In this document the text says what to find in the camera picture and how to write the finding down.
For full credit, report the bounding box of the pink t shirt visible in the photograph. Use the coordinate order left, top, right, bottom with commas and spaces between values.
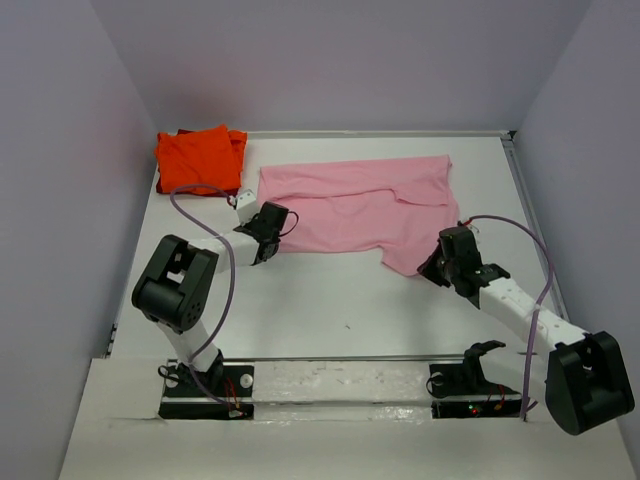
258, 155, 459, 277

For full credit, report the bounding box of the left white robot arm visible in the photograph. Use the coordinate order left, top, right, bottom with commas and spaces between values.
131, 202, 298, 395

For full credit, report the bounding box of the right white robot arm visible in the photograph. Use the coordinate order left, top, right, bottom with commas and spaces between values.
416, 223, 636, 436

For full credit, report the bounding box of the folded orange t shirt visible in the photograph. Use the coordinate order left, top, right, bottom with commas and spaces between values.
152, 124, 249, 196

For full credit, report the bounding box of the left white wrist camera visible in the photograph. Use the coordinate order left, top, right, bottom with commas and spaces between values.
228, 189, 260, 225

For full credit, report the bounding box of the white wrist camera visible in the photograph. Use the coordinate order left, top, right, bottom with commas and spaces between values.
228, 189, 260, 225
458, 219, 481, 242

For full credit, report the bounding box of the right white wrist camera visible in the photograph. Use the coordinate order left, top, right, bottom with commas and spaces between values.
458, 219, 481, 242

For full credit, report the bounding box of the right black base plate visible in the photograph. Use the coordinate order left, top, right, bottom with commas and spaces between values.
425, 340, 522, 419

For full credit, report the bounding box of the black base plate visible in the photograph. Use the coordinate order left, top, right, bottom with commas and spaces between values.
425, 340, 522, 419
157, 361, 255, 421

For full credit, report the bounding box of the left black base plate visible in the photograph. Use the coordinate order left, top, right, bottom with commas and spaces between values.
157, 361, 255, 421

